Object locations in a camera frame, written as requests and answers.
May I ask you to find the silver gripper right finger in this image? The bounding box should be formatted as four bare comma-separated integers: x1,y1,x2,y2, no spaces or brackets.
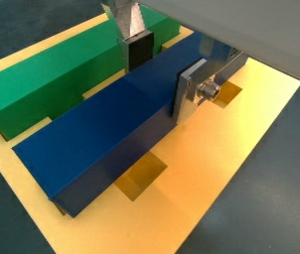
172,35,247,124

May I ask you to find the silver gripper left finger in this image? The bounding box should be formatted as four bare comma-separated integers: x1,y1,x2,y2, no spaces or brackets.
100,0,153,71

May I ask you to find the blue long bar block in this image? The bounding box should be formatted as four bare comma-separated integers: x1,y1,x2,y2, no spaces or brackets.
10,31,232,218

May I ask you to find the yellow slotted board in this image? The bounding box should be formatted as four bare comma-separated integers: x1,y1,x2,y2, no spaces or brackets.
0,13,300,254

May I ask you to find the green long bar block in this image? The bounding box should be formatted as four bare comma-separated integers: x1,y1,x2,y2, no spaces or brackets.
0,3,182,142

